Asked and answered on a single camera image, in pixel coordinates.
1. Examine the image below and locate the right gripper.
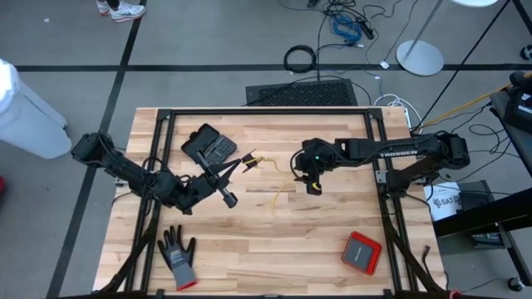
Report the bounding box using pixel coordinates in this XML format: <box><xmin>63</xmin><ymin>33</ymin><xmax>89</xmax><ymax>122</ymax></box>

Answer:
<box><xmin>293</xmin><ymin>138</ymin><xmax>337</xmax><ymax>197</ymax></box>

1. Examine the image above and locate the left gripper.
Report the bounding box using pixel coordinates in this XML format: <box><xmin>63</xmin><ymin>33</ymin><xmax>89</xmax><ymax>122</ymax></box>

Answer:
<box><xmin>182</xmin><ymin>149</ymin><xmax>243</xmax><ymax>209</ymax></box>

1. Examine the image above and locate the yellow cord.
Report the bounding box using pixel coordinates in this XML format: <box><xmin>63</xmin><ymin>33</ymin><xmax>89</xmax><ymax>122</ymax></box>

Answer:
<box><xmin>249</xmin><ymin>155</ymin><xmax>300</xmax><ymax>216</ymax></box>

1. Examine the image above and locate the open black bit case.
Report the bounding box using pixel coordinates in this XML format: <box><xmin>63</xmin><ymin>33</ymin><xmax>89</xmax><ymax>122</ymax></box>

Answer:
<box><xmin>180</xmin><ymin>122</ymin><xmax>238</xmax><ymax>174</ymax></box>

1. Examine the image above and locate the black floor mat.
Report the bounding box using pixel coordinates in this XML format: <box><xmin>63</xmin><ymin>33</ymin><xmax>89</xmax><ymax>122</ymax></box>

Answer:
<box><xmin>245</xmin><ymin>78</ymin><xmax>359</xmax><ymax>107</ymax></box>

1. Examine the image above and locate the grey black work glove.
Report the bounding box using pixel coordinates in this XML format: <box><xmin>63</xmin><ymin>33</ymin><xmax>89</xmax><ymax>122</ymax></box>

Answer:
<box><xmin>156</xmin><ymin>224</ymin><xmax>198</xmax><ymax>292</ymax></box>

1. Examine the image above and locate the red grey portable drive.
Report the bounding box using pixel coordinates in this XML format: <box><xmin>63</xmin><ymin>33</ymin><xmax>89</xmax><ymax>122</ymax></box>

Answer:
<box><xmin>341</xmin><ymin>231</ymin><xmax>382</xmax><ymax>277</ymax></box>

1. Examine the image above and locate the white printed container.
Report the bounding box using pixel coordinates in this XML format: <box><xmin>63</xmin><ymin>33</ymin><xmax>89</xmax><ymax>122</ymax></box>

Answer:
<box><xmin>424</xmin><ymin>181</ymin><xmax>463</xmax><ymax>222</ymax></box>

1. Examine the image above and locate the black power strip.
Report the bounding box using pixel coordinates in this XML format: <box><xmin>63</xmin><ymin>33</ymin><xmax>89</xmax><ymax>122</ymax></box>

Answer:
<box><xmin>356</xmin><ymin>17</ymin><xmax>376</xmax><ymax>42</ymax></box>

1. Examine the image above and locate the floor stand with round base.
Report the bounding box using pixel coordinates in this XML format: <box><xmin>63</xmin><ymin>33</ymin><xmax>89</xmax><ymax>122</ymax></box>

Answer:
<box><xmin>395</xmin><ymin>0</ymin><xmax>445</xmax><ymax>77</ymax></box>

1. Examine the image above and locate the black equipment cart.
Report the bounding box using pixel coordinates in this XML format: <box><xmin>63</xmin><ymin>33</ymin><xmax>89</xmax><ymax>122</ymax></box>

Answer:
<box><xmin>431</xmin><ymin>85</ymin><xmax>532</xmax><ymax>287</ymax></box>

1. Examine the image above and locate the thin black slanted pole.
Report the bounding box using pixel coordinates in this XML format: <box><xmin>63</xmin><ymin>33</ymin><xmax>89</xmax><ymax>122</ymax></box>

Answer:
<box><xmin>413</xmin><ymin>0</ymin><xmax>511</xmax><ymax>130</ymax></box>

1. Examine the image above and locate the person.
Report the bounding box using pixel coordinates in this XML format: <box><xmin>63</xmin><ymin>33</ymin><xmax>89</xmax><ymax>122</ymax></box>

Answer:
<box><xmin>96</xmin><ymin>0</ymin><xmax>147</xmax><ymax>23</ymax></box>

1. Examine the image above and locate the white trash bin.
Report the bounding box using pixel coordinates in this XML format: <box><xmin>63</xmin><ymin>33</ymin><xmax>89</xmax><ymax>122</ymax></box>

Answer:
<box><xmin>0</xmin><ymin>58</ymin><xmax>72</xmax><ymax>160</ymax></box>

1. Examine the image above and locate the white round disc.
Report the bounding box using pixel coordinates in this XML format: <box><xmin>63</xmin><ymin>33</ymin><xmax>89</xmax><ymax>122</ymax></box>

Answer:
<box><xmin>451</xmin><ymin>0</ymin><xmax>500</xmax><ymax>8</ymax></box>

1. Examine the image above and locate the black metal table frame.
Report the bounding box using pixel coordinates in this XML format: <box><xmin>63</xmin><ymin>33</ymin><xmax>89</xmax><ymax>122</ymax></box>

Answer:
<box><xmin>99</xmin><ymin>107</ymin><xmax>448</xmax><ymax>299</ymax></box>

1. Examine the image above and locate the white cable bundle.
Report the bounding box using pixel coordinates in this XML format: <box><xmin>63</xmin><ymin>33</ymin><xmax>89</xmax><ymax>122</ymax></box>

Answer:
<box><xmin>373</xmin><ymin>93</ymin><xmax>418</xmax><ymax>130</ymax></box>

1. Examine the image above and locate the coiled black floor cable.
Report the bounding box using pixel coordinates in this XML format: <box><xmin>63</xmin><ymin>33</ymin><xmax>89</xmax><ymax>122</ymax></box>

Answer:
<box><xmin>283</xmin><ymin>44</ymin><xmax>318</xmax><ymax>75</ymax></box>

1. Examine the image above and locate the blue coiled cable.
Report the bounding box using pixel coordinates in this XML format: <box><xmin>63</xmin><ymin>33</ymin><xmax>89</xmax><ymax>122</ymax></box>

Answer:
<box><xmin>331</xmin><ymin>14</ymin><xmax>363</xmax><ymax>45</ymax></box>

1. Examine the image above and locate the black cable with plug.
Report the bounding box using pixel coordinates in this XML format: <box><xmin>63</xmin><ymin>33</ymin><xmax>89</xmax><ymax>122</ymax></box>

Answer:
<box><xmin>421</xmin><ymin>244</ymin><xmax>434</xmax><ymax>277</ymax></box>

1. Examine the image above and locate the orange floor cable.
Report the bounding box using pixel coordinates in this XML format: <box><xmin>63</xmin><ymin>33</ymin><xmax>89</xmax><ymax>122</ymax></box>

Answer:
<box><xmin>419</xmin><ymin>72</ymin><xmax>532</xmax><ymax>128</ymax></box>

